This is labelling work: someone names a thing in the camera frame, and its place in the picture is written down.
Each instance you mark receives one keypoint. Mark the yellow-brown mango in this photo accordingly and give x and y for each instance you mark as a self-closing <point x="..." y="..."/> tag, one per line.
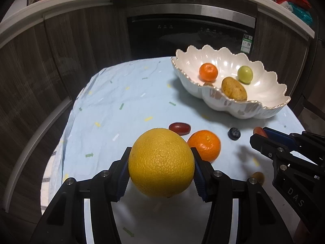
<point x="233" y="89"/>

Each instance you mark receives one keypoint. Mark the red grape tomato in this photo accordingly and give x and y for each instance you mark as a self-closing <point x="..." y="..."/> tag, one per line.
<point x="179" y="128"/>
<point x="259" y="131"/>

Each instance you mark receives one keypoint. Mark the large yellow grapefruit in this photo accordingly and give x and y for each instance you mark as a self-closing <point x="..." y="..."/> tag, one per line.
<point x="161" y="162"/>

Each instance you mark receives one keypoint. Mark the orange tangerine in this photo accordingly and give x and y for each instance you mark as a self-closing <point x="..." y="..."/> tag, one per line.
<point x="207" y="143"/>
<point x="208" y="71"/>

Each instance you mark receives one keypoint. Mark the green apple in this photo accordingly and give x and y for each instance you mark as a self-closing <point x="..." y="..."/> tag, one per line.
<point x="245" y="74"/>

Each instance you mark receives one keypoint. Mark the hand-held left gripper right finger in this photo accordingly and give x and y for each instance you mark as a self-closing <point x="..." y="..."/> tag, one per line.
<point x="201" y="188"/>

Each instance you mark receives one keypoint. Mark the dark refrigerator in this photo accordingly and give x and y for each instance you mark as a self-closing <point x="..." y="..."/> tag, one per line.
<point x="318" y="56"/>

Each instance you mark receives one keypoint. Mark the person's right hand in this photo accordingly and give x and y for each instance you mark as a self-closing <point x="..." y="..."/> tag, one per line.
<point x="304" y="236"/>

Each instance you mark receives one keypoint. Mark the light blue patterned cloth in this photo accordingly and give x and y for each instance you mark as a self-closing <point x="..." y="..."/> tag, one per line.
<point x="114" y="101"/>

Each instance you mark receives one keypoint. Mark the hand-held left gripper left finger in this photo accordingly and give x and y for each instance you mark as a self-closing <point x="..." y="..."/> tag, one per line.
<point x="123" y="183"/>

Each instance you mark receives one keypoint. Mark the dark wood kitchen cabinet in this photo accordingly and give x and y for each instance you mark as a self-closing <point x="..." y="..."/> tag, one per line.
<point x="38" y="68"/>

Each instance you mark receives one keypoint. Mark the teal packet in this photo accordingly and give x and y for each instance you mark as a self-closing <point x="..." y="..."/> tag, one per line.
<point x="301" y="12"/>

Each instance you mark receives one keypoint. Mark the white scalloped bowl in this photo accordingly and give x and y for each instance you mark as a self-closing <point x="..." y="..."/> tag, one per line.
<point x="264" y="89"/>

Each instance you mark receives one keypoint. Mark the built-in black oven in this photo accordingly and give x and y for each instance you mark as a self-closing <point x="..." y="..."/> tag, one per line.
<point x="157" y="38"/>

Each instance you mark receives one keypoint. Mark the blueberry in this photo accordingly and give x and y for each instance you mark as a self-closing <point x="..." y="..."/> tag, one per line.
<point x="233" y="133"/>

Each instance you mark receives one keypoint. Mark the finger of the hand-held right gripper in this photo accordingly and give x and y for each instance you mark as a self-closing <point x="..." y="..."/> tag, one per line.
<point x="266" y="146"/>
<point x="279" y="135"/>

